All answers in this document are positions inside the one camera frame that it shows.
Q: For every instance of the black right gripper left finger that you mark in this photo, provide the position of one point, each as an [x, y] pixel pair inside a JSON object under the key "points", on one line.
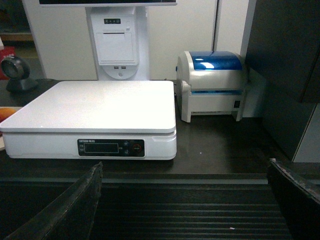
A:
{"points": [[70, 216]]}

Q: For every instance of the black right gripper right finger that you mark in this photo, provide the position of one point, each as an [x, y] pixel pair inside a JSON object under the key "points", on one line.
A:
{"points": [[298, 200]]}

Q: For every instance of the black checkout counter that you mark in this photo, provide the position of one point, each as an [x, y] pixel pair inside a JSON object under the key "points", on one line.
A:
{"points": [[216, 188]]}

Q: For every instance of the white checkout scale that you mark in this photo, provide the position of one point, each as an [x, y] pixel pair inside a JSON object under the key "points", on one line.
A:
{"points": [[126, 120]]}

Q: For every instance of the orange mango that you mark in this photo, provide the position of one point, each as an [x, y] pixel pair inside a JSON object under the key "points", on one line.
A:
{"points": [[6, 112]]}

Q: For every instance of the white blue label printer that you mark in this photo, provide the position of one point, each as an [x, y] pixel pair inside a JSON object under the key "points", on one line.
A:
{"points": [[211, 83]]}

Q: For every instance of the grey barcode scanner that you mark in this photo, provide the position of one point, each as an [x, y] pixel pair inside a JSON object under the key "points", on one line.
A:
{"points": [[18, 72]]}

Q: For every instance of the white POS terminal stand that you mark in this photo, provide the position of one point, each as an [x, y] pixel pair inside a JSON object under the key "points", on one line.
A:
{"points": [[119, 35]]}

